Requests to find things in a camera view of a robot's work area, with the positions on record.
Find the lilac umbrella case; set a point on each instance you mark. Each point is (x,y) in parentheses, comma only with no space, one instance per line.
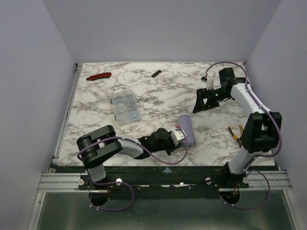
(185,123)

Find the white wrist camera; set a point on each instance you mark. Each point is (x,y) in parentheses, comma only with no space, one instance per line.
(177,137)
(209,83)

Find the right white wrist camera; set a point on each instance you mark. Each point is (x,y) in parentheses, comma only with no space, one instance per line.
(209,83)

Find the clear plastic screw box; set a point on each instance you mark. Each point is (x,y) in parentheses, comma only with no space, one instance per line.
(125,107)

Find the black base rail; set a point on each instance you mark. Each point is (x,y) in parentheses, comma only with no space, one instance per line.
(173,182)

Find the small black stick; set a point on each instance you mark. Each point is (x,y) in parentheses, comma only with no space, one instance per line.
(156,73)

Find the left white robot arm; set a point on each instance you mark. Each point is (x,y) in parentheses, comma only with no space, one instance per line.
(98,146)

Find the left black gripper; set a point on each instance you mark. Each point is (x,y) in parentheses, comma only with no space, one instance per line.
(171,143)

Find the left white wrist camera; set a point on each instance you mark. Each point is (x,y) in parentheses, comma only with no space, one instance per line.
(177,137)

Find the red black utility knife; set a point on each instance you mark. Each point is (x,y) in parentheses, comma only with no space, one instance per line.
(104,75)

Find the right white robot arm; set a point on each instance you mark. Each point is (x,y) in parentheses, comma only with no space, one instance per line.
(261,133)

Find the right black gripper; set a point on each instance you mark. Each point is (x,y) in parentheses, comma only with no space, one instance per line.
(209,99)

